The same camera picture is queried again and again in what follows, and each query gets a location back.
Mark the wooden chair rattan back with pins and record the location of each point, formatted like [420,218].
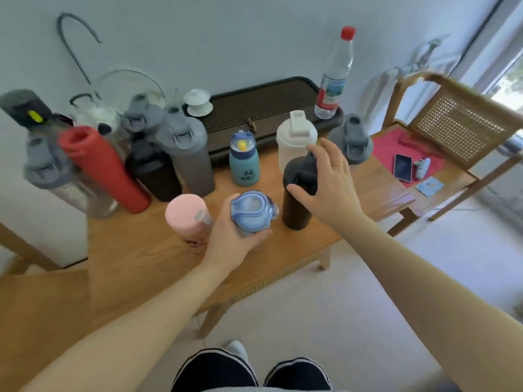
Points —
[461,122]

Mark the black bottle grey lid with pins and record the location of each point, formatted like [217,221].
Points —
[153,167]

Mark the person's left hand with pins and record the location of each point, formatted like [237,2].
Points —
[222,240]

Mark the person's left thumb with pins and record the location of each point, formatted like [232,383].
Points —
[257,237]

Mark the pink bottle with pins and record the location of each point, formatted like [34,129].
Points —
[186,214]

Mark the dark slatted tea tray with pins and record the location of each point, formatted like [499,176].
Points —
[261,104]

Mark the smartphone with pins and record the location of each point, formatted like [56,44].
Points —
[403,168]

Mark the white lidded tea cup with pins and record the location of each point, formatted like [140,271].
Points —
[197,102]

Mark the wooden table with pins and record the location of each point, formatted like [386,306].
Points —
[135,253]

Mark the teal kids bottle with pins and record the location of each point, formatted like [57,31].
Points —
[244,165]

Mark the person's right middle finger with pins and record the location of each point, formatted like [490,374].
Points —
[327,153]

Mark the small white figurine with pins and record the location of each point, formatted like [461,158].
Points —
[421,168]

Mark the red seat cushion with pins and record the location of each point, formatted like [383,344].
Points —
[388,144]

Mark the person's right hand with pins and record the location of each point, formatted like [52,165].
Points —
[335,191]

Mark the small brown tea pet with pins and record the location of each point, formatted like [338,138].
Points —
[251,125]

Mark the person's leg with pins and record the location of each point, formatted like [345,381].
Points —
[214,373]
[296,377]

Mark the black shaker bottle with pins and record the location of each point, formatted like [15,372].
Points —
[296,208]

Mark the person's right little finger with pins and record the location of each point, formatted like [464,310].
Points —
[348,165]

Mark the white shaker bottle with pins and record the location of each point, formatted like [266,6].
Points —
[292,142]

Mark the person's right thumb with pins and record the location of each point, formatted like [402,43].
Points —
[300,192]

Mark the clear shaker bottle grey lid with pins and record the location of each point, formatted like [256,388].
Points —
[353,138]

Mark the smoky grey shaker bottle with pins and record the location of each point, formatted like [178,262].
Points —
[192,159]

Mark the person's right leg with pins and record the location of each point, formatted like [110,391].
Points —
[296,377]

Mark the person's right forearm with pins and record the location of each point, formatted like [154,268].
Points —
[429,298]

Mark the grey bottle yellow-green button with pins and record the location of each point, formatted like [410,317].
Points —
[24,108]

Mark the blue lidded bottle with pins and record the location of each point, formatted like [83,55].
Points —
[253,210]

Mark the person's left forearm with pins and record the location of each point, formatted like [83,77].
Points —
[135,334]

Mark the white shoe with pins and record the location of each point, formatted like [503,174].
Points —
[237,350]

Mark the person's left leg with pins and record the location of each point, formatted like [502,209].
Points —
[214,373]

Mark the light blue card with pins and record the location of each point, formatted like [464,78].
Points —
[430,186]

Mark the window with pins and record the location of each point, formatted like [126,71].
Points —
[496,48]

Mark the clear water bottle red cap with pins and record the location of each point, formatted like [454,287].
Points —
[334,81]

